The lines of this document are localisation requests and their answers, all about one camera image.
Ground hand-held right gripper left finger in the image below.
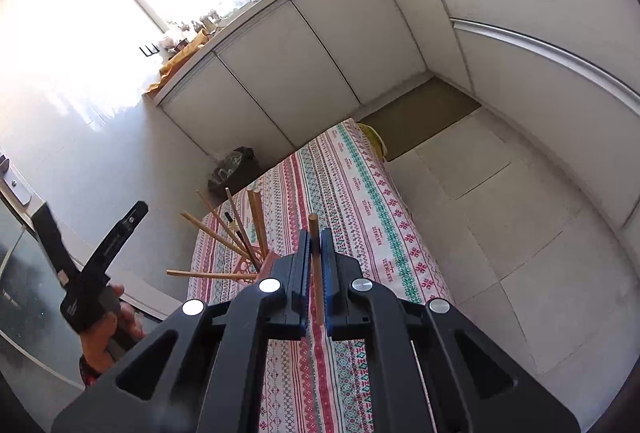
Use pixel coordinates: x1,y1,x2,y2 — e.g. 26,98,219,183
50,229,311,433

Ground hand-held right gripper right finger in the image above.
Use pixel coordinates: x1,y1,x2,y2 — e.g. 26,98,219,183
321,228,581,433

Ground wooden chopstick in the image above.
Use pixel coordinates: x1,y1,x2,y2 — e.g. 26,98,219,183
166,269,258,281
247,189,266,259
308,214,323,326
196,190,241,244
224,187,265,271
180,211,252,262
255,189,270,259

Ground pink chopstick holder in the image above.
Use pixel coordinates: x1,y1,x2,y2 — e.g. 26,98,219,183
227,249,281,285

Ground black chopstick with gold band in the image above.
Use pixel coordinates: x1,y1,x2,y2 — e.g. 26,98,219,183
225,211,257,259

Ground person's left hand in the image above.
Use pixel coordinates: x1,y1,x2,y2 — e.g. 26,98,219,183
79,284,147,372

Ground striped patterned tablecloth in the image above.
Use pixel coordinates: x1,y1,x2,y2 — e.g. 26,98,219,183
187,120,456,433

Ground dark trash bin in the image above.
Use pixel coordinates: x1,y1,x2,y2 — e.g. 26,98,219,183
207,147,262,201

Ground yellow cloth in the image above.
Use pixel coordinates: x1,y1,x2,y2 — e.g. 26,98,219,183
356,123,390,161

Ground brown floor mat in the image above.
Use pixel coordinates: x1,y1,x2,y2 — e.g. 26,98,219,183
357,77,482,162

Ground brown paper sheet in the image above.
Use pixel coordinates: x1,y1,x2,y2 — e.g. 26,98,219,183
146,30,208,94

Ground white base cabinets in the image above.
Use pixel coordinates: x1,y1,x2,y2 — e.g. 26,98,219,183
145,0,640,234

